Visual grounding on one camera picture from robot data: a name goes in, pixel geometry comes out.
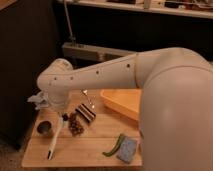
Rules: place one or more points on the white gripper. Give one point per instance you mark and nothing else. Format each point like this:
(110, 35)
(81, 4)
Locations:
(58, 102)

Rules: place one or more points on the white dish brush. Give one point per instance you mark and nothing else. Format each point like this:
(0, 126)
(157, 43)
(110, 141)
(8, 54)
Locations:
(61, 122)

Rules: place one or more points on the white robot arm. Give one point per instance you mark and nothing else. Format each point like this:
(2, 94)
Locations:
(176, 107)

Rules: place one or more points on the small metal cup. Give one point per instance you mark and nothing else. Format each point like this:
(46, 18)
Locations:
(44, 129)

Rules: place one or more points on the crumpled white cloth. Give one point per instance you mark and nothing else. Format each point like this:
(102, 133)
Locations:
(40, 100)

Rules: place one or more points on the metal spoon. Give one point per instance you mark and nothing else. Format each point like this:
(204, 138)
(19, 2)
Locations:
(85, 93)

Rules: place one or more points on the brown grape cluster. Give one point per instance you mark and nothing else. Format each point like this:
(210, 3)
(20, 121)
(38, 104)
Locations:
(75, 126)

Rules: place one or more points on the striped chocolate cake slice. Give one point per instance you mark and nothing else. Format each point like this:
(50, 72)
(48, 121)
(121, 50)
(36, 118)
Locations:
(86, 113)

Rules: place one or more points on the yellow plastic bin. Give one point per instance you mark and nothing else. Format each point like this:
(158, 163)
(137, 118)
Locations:
(123, 101)

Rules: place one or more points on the green chili pepper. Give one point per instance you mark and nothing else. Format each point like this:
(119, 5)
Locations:
(116, 146)

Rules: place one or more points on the blue grey sponge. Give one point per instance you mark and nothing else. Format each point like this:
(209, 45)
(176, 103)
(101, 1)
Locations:
(127, 150)

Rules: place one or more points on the upper white shelf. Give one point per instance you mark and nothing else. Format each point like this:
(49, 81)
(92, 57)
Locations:
(147, 6)

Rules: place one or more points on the grey metal shelf rail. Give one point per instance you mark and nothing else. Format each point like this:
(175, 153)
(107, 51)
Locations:
(93, 53)

